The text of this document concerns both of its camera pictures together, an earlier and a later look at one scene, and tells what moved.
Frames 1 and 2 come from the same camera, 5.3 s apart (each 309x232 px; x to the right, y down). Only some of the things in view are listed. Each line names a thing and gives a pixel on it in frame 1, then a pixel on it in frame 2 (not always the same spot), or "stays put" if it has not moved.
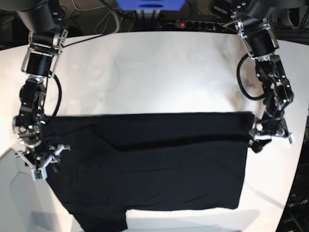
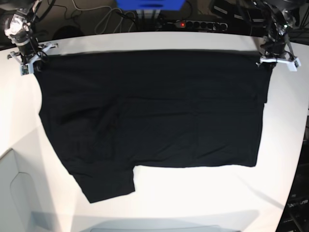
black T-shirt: x=117 y=162 → x=110 y=111
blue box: x=151 y=5 stays put
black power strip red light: x=207 y=25 stays put
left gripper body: x=38 y=158 → x=28 y=54
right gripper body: x=269 y=134 → x=276 y=53
